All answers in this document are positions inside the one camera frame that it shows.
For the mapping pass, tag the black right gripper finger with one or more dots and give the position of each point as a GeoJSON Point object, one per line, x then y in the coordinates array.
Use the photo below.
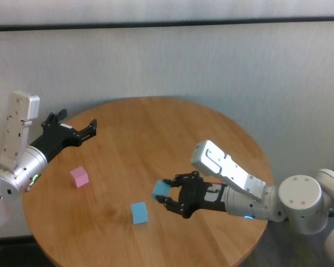
{"type": "Point", "coordinates": [171, 204]}
{"type": "Point", "coordinates": [183, 178]}

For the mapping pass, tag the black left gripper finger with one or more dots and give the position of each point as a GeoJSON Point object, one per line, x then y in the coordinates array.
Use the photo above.
{"type": "Point", "coordinates": [87, 131]}
{"type": "Point", "coordinates": [53, 118]}

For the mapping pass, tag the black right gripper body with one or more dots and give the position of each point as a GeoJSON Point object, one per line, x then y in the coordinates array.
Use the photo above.
{"type": "Point", "coordinates": [197, 197]}

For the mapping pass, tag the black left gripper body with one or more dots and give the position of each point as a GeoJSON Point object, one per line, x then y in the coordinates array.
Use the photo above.
{"type": "Point", "coordinates": [56, 138]}

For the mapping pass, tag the light blue building block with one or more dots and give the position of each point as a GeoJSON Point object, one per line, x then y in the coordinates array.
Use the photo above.
{"type": "Point", "coordinates": [139, 212]}
{"type": "Point", "coordinates": [161, 189]}

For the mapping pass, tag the pink building block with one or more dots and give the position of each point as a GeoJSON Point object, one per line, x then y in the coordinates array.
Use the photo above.
{"type": "Point", "coordinates": [79, 176]}

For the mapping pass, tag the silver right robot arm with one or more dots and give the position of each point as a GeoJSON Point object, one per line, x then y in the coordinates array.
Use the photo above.
{"type": "Point", "coordinates": [300, 200]}

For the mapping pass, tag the black wall rail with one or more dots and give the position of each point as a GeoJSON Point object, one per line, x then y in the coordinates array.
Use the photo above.
{"type": "Point", "coordinates": [167, 22]}

